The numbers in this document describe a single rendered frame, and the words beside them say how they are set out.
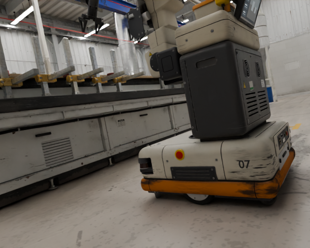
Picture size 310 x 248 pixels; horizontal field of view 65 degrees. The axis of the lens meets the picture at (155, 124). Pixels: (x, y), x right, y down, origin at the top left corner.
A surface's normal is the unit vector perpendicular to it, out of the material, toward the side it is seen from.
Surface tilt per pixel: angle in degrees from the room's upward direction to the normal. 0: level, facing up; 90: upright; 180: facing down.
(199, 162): 90
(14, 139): 91
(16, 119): 90
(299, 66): 90
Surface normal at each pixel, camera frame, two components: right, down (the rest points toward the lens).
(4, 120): 0.79, -0.11
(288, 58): -0.58, 0.15
